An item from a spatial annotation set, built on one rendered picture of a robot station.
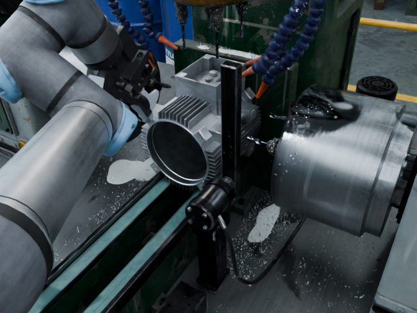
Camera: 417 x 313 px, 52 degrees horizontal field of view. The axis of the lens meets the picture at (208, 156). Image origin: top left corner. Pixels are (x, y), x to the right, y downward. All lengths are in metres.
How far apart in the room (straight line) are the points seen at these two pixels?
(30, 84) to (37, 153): 0.19
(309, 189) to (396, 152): 0.15
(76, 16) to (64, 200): 0.31
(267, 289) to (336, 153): 0.34
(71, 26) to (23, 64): 0.09
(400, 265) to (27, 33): 0.65
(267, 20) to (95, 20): 0.49
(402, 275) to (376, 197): 0.14
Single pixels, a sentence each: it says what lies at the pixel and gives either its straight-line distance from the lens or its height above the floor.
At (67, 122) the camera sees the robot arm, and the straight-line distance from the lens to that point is 0.51.
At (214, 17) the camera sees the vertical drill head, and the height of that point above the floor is 1.27.
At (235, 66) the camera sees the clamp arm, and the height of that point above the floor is 1.25.
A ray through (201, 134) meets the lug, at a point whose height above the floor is 1.09.
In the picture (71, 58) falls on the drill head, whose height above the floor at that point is 1.14.
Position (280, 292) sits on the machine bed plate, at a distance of 0.91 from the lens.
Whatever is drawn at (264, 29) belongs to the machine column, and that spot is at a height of 1.17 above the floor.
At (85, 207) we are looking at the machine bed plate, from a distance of 1.12.
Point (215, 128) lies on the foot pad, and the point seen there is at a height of 1.08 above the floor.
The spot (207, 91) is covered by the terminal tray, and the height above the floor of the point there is 1.13.
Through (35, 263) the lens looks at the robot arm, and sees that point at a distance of 0.33.
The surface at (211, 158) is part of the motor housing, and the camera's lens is 0.83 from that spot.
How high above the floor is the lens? 1.54
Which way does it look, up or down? 37 degrees down
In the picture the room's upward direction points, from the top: 2 degrees counter-clockwise
